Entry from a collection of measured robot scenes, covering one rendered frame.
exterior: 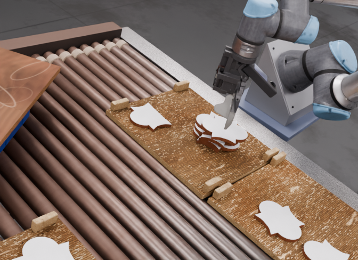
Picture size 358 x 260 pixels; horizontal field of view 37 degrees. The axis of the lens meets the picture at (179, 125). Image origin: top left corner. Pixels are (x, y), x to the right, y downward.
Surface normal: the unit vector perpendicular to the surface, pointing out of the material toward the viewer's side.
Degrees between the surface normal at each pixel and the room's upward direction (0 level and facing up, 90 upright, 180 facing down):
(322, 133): 0
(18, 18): 0
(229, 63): 90
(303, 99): 45
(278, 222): 0
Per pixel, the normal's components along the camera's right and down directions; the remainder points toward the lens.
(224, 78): -0.13, 0.55
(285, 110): -0.65, 0.29
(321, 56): -0.72, -0.29
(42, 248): 0.25, -0.79
